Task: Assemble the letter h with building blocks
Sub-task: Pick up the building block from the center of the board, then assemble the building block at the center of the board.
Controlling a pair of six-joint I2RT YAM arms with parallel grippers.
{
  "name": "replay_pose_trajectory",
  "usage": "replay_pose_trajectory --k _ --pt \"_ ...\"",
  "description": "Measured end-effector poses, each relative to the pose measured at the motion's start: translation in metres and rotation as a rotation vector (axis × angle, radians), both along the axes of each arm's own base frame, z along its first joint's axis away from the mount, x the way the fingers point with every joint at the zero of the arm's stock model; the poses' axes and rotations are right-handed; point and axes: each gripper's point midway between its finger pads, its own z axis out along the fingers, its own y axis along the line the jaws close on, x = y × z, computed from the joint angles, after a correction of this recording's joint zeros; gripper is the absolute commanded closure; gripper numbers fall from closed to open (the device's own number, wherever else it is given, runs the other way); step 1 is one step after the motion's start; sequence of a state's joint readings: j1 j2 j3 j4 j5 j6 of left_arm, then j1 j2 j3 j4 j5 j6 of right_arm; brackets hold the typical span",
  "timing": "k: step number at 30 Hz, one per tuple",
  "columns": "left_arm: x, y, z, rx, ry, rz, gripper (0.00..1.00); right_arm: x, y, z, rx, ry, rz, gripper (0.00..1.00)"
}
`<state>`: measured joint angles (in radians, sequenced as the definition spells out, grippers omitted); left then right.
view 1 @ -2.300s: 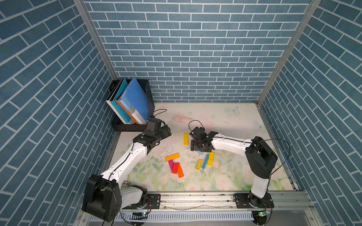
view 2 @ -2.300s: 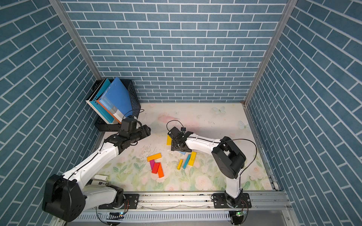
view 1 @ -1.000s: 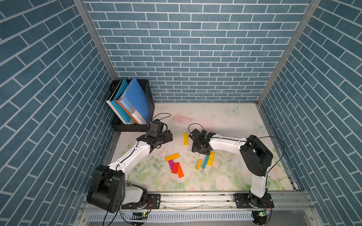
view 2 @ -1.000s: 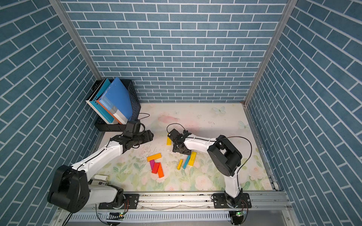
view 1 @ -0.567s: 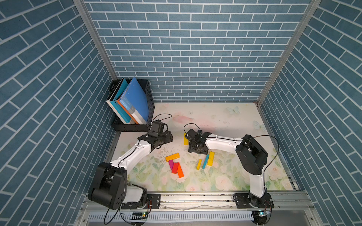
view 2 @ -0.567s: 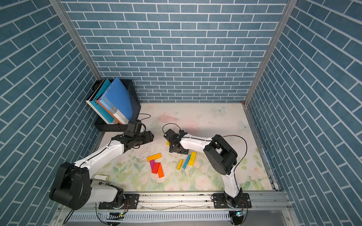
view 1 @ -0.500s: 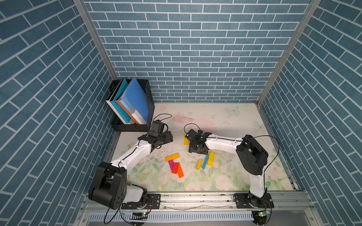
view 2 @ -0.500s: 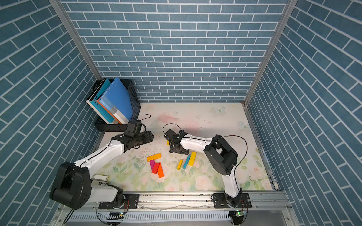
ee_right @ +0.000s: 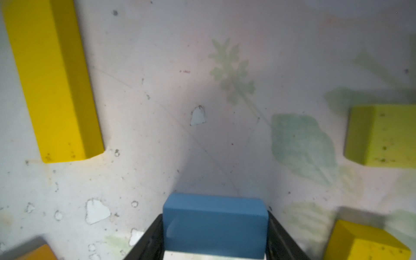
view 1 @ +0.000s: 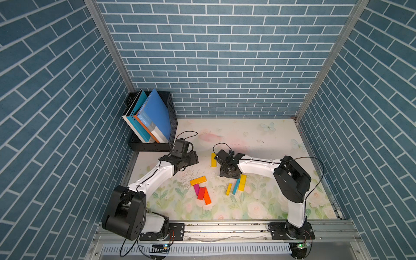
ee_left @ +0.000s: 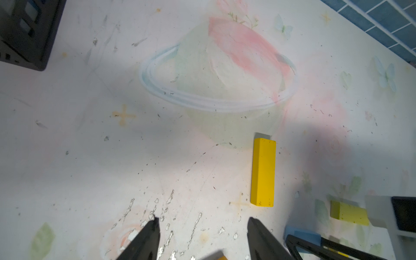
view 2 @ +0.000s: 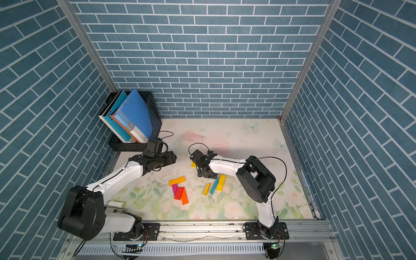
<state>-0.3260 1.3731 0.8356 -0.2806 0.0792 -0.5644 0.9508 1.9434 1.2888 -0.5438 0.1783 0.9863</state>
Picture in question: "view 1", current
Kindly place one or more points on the orange block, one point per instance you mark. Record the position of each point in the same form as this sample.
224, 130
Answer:
207, 198

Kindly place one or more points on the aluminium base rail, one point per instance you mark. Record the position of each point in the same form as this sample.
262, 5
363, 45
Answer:
236, 240

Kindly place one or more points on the black mesh file basket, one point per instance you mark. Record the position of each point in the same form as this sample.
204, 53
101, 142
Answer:
136, 145

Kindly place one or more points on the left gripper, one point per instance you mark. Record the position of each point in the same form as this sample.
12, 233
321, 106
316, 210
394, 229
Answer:
194, 158

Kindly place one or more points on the small yellow short block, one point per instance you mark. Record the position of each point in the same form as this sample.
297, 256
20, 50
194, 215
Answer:
228, 191

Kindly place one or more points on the teal book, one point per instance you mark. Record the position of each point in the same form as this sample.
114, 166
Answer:
134, 103

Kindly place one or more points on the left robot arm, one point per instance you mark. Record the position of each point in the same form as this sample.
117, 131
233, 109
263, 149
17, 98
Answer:
126, 213

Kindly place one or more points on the magenta block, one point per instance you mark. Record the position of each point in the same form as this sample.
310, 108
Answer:
196, 188

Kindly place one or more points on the bright yellow long block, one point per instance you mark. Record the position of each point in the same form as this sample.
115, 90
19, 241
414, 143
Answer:
242, 182

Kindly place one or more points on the red block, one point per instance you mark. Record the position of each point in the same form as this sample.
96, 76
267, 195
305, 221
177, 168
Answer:
201, 193

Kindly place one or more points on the orange-yellow long block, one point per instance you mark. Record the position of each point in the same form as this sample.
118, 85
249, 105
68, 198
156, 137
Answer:
198, 180

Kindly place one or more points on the teal long block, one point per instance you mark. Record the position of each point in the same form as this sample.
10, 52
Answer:
236, 187

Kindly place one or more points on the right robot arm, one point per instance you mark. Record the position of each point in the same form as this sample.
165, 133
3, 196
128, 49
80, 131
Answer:
293, 182

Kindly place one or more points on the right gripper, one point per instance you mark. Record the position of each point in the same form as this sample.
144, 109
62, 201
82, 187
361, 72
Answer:
221, 172

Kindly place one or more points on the blue book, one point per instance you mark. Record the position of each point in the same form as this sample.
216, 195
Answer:
154, 114

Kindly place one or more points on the floral table mat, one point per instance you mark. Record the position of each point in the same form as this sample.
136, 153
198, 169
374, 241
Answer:
261, 198

